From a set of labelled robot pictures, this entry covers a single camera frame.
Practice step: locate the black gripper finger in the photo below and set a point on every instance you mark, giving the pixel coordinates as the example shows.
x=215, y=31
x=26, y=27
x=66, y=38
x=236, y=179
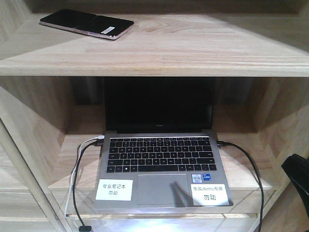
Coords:
x=297, y=169

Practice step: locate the black folding smartphone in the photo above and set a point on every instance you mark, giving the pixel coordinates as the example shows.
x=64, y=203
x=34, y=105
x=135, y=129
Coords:
x=88, y=24

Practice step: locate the white paper label right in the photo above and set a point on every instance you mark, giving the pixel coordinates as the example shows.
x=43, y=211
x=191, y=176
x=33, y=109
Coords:
x=209, y=195

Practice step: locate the white paper label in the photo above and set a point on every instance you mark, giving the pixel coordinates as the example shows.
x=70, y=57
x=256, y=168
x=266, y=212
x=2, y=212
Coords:
x=209, y=195
x=114, y=190

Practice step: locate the silver laptop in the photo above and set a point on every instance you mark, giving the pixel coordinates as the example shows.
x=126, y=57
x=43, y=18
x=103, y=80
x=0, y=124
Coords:
x=159, y=134

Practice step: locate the white paper label left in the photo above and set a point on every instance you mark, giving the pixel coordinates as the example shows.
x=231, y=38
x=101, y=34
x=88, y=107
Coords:
x=114, y=190

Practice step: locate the light wooden shelf unit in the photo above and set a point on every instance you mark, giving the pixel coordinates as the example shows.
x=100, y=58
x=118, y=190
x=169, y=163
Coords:
x=266, y=41

